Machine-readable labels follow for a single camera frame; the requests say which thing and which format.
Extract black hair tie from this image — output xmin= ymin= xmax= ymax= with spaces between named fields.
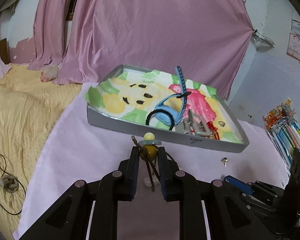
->
xmin=145 ymin=109 xmax=176 ymax=131

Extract red string bracelet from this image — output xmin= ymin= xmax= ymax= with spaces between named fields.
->
xmin=206 ymin=121 xmax=221 ymax=140

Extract blue smart watch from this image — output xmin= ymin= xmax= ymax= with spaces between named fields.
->
xmin=153 ymin=66 xmax=191 ymax=130

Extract grey tray with floral liner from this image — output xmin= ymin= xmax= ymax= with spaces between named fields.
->
xmin=85 ymin=64 xmax=249 ymax=153

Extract stack of books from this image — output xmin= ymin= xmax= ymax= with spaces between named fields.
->
xmin=263 ymin=99 xmax=300 ymax=172

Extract yellow bedspread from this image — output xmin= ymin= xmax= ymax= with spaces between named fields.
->
xmin=0 ymin=64 xmax=82 ymax=239

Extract pink curtain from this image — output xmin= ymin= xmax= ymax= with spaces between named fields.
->
xmin=29 ymin=0 xmax=253 ymax=99

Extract pink wall certificates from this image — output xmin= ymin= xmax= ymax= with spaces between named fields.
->
xmin=286 ymin=20 xmax=300 ymax=62

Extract wire wall rack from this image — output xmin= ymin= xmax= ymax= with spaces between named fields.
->
xmin=253 ymin=29 xmax=275 ymax=48

